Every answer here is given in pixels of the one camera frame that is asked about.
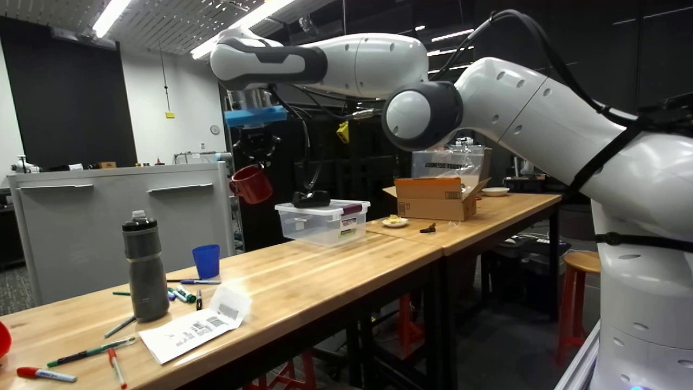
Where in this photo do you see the marker with red cap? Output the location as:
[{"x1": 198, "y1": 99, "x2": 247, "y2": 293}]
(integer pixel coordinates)
[{"x1": 16, "y1": 366, "x2": 78, "y2": 384}]

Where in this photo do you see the black object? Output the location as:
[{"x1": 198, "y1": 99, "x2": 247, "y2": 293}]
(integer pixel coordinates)
[{"x1": 292, "y1": 190, "x2": 331, "y2": 209}]

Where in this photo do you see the red white marker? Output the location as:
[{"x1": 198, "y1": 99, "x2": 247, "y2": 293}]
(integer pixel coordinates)
[{"x1": 106, "y1": 347, "x2": 128, "y2": 390}]

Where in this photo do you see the long green black marker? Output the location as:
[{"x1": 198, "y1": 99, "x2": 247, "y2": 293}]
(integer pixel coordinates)
[{"x1": 47, "y1": 336, "x2": 136, "y2": 368}]

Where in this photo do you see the wooden stool with red legs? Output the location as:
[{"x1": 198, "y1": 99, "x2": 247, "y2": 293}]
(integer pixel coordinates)
[{"x1": 557, "y1": 250, "x2": 602, "y2": 365}]

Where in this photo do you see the grey cabinet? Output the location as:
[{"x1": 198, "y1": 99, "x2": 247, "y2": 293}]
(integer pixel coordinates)
[{"x1": 7, "y1": 161, "x2": 237, "y2": 307}]

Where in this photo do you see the grey pen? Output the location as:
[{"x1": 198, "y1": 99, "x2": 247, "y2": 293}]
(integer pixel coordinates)
[{"x1": 103, "y1": 315, "x2": 136, "y2": 339}]

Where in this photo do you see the grey water bottle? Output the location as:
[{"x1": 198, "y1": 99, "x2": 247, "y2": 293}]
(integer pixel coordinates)
[{"x1": 122, "y1": 210, "x2": 171, "y2": 322}]

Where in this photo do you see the printed white paper sheet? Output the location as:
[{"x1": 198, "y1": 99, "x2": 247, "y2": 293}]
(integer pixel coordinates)
[{"x1": 139, "y1": 285, "x2": 253, "y2": 365}]

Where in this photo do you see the ceiling light strip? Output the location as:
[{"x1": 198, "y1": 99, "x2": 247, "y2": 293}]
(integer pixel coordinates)
[
  {"x1": 91, "y1": 0, "x2": 134, "y2": 39},
  {"x1": 189, "y1": 0, "x2": 297, "y2": 61}
]

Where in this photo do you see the clear plastic bag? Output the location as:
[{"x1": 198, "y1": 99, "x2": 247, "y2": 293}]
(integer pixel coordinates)
[{"x1": 411, "y1": 145, "x2": 486, "y2": 191}]

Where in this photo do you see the clear plastic lidded container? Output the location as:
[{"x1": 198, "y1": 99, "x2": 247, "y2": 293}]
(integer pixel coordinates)
[{"x1": 274, "y1": 199, "x2": 371, "y2": 248}]

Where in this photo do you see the red cup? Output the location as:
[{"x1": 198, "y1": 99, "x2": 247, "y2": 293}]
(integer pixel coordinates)
[{"x1": 229, "y1": 164, "x2": 273, "y2": 205}]

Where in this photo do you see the large black wall panel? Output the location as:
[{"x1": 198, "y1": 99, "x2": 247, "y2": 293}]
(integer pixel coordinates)
[{"x1": 0, "y1": 16, "x2": 138, "y2": 171}]

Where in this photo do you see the blue plastic cup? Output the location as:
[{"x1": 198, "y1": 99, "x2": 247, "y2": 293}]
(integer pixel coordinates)
[{"x1": 192, "y1": 244, "x2": 221, "y2": 280}]

